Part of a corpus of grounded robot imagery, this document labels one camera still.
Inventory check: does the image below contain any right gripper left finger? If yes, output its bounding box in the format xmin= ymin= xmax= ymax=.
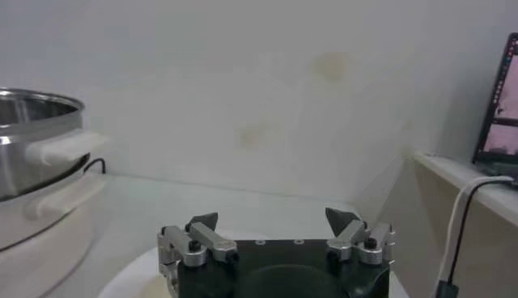
xmin=156 ymin=211 xmax=240 ymax=269

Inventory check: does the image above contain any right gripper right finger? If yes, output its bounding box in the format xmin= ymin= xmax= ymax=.
xmin=325 ymin=206 xmax=397 ymax=266

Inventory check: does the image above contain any stainless steel steamer pot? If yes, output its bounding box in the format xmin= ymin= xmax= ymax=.
xmin=0 ymin=87 xmax=110 ymax=202

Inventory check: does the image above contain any white side table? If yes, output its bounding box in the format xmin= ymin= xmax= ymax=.
xmin=355 ymin=151 xmax=518 ymax=298

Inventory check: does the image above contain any large white plate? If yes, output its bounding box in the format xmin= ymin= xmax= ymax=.
xmin=96 ymin=230 xmax=410 ymax=298

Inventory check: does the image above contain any cream electric cooker base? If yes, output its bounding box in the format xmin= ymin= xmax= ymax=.
xmin=0 ymin=153 xmax=108 ymax=298

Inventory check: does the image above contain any open laptop with pink screen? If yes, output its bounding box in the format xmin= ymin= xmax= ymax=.
xmin=472 ymin=32 xmax=518 ymax=177

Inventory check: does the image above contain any black inline cable adapter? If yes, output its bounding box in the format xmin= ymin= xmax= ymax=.
xmin=435 ymin=280 xmax=461 ymax=298

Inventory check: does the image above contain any white charging cable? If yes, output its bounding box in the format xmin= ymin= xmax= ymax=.
xmin=435 ymin=175 xmax=515 ymax=284

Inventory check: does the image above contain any black charging cable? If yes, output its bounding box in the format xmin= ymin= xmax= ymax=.
xmin=447 ymin=179 xmax=518 ymax=284

